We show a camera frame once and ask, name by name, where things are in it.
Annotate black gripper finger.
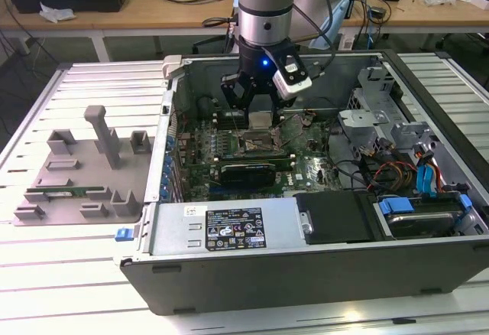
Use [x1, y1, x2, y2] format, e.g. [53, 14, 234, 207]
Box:
[266, 89, 297, 125]
[220, 73, 252, 124]

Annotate silver topped green CPU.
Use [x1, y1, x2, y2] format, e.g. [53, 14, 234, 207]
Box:
[248, 111, 273, 130]

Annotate black office chair base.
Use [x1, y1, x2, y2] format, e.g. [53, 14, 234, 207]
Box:
[192, 17, 240, 56]

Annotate green motherboard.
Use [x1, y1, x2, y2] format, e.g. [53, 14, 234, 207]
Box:
[167, 111, 370, 202]

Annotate grey plastic case latch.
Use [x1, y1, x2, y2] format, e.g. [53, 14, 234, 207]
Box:
[160, 54, 185, 80]

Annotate black graphics card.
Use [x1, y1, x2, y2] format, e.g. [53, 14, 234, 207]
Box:
[219, 161, 277, 187]

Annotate silver finned chipset heatsink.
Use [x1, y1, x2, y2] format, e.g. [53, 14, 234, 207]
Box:
[309, 155, 333, 184]

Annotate silver metal drive cage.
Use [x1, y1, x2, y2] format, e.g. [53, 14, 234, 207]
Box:
[338, 65, 406, 160]

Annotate wooden desk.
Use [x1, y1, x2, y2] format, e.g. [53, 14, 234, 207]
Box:
[0, 0, 489, 64]

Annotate black plastic drive shroud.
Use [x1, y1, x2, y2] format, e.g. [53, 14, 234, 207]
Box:
[296, 191, 383, 245]

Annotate silver power supply unit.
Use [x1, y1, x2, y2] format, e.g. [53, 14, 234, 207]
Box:
[147, 201, 303, 256]

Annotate blue plastic disk carrier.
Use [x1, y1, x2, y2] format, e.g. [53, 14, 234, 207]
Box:
[377, 193, 471, 236]

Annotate blue plastic case clip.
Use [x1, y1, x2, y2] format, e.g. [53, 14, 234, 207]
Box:
[114, 226, 135, 242]

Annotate dark grey open PC case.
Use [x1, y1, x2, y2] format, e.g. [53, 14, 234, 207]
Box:
[118, 48, 489, 317]

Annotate green RAM stick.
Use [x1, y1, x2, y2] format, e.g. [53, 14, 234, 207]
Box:
[25, 185, 106, 199]

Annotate silver black hard disk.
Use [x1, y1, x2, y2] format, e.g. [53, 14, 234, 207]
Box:
[385, 212, 458, 239]

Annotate crumpled white plastic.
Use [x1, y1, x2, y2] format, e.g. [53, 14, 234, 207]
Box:
[39, 1, 76, 23]

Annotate grey plastic parts rack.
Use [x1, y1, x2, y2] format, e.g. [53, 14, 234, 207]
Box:
[13, 104, 156, 228]

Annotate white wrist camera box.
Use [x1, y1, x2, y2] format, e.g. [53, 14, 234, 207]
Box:
[272, 52, 313, 101]

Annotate black camera cable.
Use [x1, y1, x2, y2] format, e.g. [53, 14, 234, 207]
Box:
[305, 0, 342, 76]

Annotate silver metal bracket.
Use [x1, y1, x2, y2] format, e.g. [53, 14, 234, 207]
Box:
[389, 120, 440, 156]

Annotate red yellow power wire bundle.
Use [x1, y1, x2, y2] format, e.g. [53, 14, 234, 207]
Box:
[364, 157, 419, 193]

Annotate blue flat data cable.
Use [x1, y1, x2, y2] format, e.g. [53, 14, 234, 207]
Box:
[423, 151, 436, 198]
[415, 164, 426, 198]

